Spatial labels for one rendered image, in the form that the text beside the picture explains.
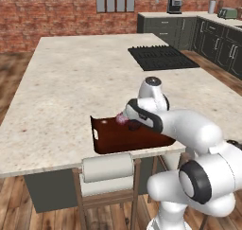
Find pink pomegranate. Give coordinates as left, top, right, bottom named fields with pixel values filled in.
left=114, top=112, right=129, bottom=125

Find dark red steak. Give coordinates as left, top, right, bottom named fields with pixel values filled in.
left=127, top=120, right=143, bottom=132

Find dark brown wooden tray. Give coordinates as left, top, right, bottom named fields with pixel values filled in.
left=90, top=115, right=177, bottom=155

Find black hob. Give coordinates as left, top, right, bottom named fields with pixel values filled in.
left=127, top=44, right=201, bottom=72

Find dark grey base cupboards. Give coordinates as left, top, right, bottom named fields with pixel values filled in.
left=136, top=13, right=242, bottom=80

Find grey kitchen island base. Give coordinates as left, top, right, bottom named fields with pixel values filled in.
left=23, top=156, right=159, bottom=214

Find black coffee machine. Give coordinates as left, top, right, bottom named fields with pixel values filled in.
left=166, top=0, right=183, bottom=15

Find white paper towel roll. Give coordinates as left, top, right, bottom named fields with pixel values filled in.
left=207, top=0, right=218, bottom=15

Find pale green toaster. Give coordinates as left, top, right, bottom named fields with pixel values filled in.
left=216, top=7, right=238, bottom=20

